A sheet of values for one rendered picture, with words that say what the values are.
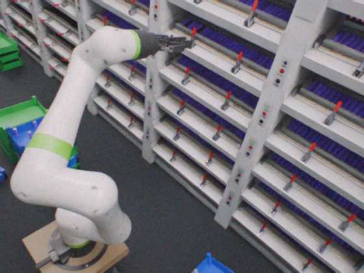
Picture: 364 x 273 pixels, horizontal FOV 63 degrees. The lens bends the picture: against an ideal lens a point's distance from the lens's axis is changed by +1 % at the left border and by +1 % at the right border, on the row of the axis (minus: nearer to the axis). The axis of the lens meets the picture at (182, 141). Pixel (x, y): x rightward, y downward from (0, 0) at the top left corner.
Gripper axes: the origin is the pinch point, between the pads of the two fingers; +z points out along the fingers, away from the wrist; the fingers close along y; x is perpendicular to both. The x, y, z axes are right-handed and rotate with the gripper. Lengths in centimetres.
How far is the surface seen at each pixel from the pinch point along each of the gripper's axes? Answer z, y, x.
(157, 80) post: 26, -30, -35
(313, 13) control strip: 13.2, 37.3, 24.2
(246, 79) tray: 21.7, 21.3, -8.1
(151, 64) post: 25, -36, -27
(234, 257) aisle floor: 30, 55, -105
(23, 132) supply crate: -26, -76, -85
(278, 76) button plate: 18.4, 34.5, 0.3
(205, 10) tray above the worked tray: 16.6, -5.5, 10.7
